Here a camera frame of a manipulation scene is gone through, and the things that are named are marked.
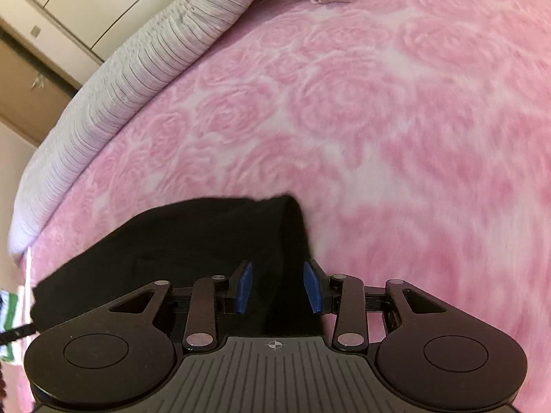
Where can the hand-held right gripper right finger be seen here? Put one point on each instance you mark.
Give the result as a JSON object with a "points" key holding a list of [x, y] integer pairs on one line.
{"points": [[311, 286]]}

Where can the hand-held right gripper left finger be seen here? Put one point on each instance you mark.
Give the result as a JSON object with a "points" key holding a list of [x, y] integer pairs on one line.
{"points": [[243, 286]]}

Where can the black garment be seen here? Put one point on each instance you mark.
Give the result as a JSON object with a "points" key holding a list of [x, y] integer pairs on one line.
{"points": [[193, 232]]}

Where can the pink rose-patterned blanket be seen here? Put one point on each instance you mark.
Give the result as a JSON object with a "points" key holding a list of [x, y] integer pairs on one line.
{"points": [[344, 116]]}

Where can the green and white object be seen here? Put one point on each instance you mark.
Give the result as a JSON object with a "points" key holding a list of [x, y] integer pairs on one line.
{"points": [[9, 309]]}

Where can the grey striped bedsheet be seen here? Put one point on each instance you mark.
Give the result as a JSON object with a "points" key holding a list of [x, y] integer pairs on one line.
{"points": [[129, 77]]}

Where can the cream wardrobe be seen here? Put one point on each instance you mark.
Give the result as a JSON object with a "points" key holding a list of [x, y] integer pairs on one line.
{"points": [[86, 4]]}

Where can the wall switch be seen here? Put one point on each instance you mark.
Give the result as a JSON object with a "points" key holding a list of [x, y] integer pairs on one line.
{"points": [[36, 31]]}

